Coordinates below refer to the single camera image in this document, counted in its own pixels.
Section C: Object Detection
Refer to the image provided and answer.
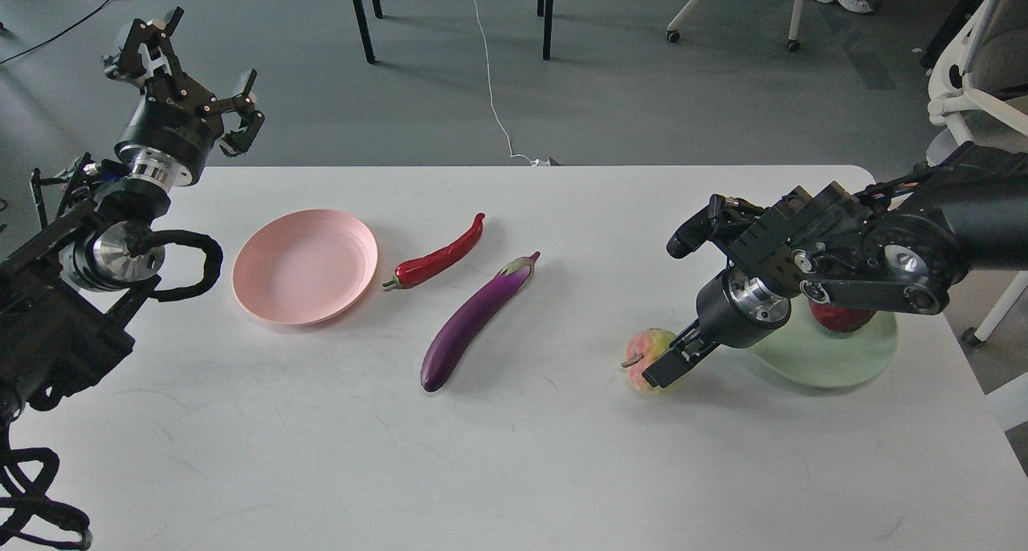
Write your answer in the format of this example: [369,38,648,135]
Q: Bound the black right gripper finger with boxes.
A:
[643,339,720,389]
[660,320,709,363]

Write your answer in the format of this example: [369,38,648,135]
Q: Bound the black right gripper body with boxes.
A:
[696,267,792,348]

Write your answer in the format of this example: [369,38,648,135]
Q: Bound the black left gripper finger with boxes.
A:
[201,69,265,158]
[103,6,210,109]

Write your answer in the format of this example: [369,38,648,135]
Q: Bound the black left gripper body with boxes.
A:
[115,100,219,189]

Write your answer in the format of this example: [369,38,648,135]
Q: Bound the yellow pink apple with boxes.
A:
[621,328,683,394]

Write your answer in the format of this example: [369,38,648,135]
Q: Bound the red pomegranate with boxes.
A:
[808,301,878,334]

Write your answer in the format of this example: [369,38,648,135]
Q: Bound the purple eggplant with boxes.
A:
[421,251,541,393]

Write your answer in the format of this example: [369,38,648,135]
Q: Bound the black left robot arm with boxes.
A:
[1,8,265,550]

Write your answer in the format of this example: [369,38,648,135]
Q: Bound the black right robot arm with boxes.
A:
[643,142,1027,389]

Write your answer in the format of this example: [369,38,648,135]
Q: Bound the green plate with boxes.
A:
[750,302,897,389]

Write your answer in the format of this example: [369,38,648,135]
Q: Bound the pink plate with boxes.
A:
[231,208,379,325]

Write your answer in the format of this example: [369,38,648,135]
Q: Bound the black table legs left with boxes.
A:
[350,0,383,65]

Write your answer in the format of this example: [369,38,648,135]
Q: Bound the black table legs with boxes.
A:
[350,0,383,65]
[536,0,554,61]

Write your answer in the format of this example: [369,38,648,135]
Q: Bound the red chili pepper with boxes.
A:
[381,213,486,290]

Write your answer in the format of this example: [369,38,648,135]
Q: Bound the white shoe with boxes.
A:
[814,0,882,15]

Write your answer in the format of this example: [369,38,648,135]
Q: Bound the white office chair base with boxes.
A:
[665,0,810,52]

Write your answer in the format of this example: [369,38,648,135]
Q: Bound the white chair at right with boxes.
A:
[907,0,1026,315]

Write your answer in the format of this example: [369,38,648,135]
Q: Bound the black table legs right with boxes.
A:
[536,0,554,61]

